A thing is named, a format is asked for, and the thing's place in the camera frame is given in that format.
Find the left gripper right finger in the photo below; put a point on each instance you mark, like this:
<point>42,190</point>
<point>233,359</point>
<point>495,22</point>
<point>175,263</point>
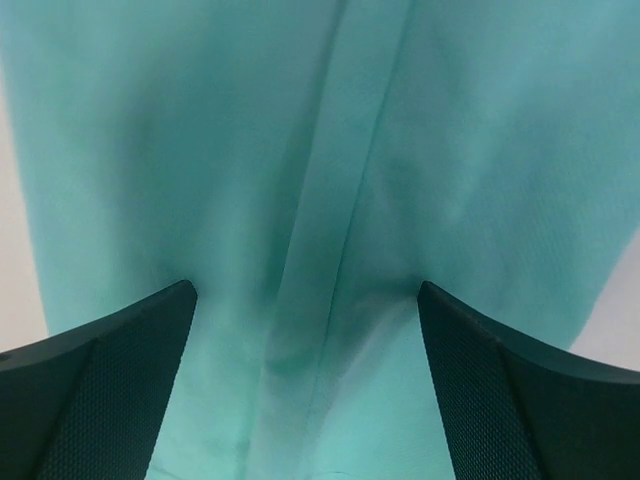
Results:
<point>514,407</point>

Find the teal t shirt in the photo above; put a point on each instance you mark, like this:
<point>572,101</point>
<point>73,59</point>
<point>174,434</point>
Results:
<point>307,165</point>

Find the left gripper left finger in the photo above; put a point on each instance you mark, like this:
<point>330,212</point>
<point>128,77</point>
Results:
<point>89,403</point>

